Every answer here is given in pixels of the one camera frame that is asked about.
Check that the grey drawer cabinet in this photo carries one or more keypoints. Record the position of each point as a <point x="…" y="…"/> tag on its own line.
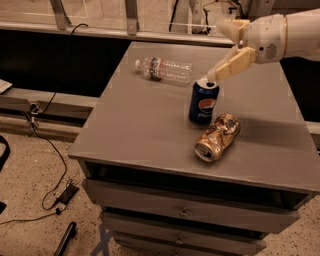
<point x="140" y="134"/>

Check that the clear plastic water bottle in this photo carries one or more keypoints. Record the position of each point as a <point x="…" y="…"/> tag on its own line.
<point x="159" y="69"/>

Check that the top grey drawer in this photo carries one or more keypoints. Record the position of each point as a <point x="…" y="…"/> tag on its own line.
<point x="201" y="209"/>

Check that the middle grey drawer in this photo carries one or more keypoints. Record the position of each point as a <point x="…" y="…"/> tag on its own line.
<point x="182" y="237"/>

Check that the black bar on floor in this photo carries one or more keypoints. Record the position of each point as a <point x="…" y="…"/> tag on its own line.
<point x="69" y="233"/>

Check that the crushed orange soda can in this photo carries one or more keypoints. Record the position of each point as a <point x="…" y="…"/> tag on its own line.
<point x="211" y="144"/>

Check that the grey drawer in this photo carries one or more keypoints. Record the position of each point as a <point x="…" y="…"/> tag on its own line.
<point x="201" y="209"/>
<point x="132" y="242"/>
<point x="182" y="237"/>

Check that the bottom grey drawer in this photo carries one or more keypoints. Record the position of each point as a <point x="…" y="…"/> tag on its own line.
<point x="132" y="242"/>

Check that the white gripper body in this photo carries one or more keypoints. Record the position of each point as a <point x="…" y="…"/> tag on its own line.
<point x="267" y="38"/>

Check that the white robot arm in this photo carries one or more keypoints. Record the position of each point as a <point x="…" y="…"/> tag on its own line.
<point x="302" y="35"/>

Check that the blue pepsi can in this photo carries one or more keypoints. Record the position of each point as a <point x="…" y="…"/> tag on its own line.
<point x="203" y="100"/>

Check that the black power adapter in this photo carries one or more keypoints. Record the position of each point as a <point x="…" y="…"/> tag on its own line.
<point x="67" y="194"/>

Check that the metal window railing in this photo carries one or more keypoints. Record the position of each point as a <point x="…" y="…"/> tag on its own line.
<point x="169" y="21"/>

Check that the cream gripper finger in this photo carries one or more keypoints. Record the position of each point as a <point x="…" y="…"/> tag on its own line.
<point x="233" y="29"/>
<point x="235" y="61"/>

